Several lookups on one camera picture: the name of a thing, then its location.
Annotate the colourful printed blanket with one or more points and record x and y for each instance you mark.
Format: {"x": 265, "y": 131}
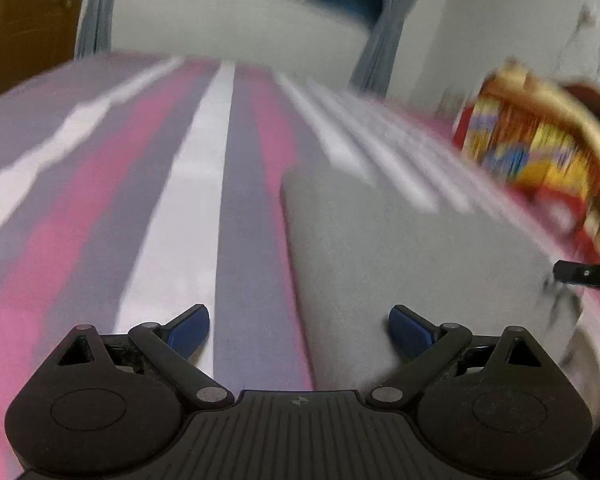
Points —
{"x": 535, "y": 150}

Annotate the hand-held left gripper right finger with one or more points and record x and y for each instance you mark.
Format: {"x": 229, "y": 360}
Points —
{"x": 410, "y": 330}

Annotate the grey-blue curtain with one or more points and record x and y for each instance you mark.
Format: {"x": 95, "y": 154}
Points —
{"x": 387, "y": 30}
{"x": 95, "y": 5}

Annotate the grey pink striped bed sheet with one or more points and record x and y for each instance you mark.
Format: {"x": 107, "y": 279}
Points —
{"x": 130, "y": 210}

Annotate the brown wooden door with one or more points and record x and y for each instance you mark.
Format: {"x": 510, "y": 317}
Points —
{"x": 35, "y": 20}

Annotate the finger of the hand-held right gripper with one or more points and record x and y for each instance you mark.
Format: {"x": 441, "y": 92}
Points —
{"x": 587, "y": 274}

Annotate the grey pants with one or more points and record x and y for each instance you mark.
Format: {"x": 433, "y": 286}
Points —
{"x": 405, "y": 260}

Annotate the wall socket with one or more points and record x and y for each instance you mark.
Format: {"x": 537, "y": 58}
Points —
{"x": 587, "y": 14}

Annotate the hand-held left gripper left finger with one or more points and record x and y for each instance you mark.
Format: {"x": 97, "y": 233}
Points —
{"x": 190, "y": 330}

